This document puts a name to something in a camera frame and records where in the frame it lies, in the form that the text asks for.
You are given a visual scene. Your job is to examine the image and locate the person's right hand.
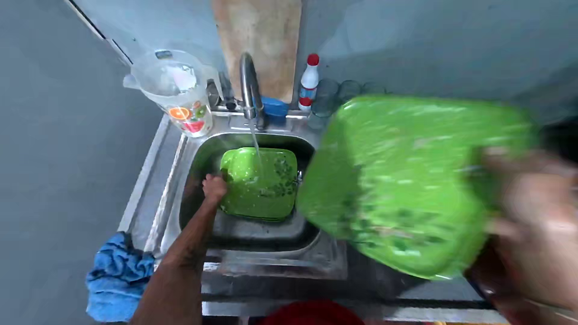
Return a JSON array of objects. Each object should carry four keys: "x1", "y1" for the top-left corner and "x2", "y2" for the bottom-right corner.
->
[{"x1": 480, "y1": 145, "x2": 578, "y2": 276}]

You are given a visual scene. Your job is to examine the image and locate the person's left hand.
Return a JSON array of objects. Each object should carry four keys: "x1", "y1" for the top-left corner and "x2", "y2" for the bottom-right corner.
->
[{"x1": 202, "y1": 174, "x2": 228, "y2": 205}]

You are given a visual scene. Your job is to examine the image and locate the green square floral plate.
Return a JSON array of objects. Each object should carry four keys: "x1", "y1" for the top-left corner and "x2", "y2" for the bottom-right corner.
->
[
  {"x1": 221, "y1": 209, "x2": 294, "y2": 222},
  {"x1": 297, "y1": 94, "x2": 536, "y2": 280},
  {"x1": 219, "y1": 147, "x2": 298, "y2": 220}
]

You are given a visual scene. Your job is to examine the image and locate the person's right forearm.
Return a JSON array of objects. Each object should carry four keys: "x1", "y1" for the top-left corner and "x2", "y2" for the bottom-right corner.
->
[{"x1": 506, "y1": 259, "x2": 578, "y2": 325}]

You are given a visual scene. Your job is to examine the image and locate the person's left forearm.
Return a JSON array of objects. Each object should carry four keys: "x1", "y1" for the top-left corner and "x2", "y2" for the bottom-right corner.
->
[{"x1": 129, "y1": 198, "x2": 219, "y2": 325}]

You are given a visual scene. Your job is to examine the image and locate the stainless steel sink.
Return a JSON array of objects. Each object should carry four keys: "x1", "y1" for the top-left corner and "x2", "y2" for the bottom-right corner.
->
[{"x1": 154, "y1": 110, "x2": 348, "y2": 280}]

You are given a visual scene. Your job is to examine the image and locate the clear plastic fruit-print pitcher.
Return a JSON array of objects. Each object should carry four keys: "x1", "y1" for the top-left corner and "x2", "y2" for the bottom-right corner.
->
[{"x1": 123, "y1": 49, "x2": 225, "y2": 138}]

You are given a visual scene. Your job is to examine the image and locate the blue plastic container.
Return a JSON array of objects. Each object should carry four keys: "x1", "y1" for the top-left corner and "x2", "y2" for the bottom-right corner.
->
[{"x1": 260, "y1": 96, "x2": 290, "y2": 117}]

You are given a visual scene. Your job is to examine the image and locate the metal faucet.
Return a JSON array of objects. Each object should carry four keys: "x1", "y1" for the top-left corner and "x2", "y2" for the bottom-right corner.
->
[{"x1": 239, "y1": 52, "x2": 266, "y2": 132}]

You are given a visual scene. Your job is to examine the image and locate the clear drinking glass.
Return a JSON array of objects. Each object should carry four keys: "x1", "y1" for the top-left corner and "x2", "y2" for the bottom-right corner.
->
[
  {"x1": 338, "y1": 80, "x2": 362, "y2": 104},
  {"x1": 361, "y1": 81, "x2": 387, "y2": 96},
  {"x1": 312, "y1": 78, "x2": 340, "y2": 118},
  {"x1": 307, "y1": 110, "x2": 331, "y2": 132}
]

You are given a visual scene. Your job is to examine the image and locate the blue towel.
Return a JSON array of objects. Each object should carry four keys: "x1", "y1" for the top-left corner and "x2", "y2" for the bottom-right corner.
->
[{"x1": 85, "y1": 231, "x2": 155, "y2": 323}]

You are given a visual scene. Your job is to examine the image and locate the white bottle with red cap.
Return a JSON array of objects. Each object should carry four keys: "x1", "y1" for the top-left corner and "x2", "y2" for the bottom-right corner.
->
[{"x1": 297, "y1": 53, "x2": 320, "y2": 112}]

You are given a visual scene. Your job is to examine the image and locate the wooden cutting board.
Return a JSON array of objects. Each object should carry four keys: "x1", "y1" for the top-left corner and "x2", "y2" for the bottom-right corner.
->
[{"x1": 211, "y1": 0, "x2": 303, "y2": 104}]

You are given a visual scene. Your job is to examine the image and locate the person's body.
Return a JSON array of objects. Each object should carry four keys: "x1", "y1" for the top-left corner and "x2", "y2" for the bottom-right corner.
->
[{"x1": 259, "y1": 300, "x2": 365, "y2": 325}]

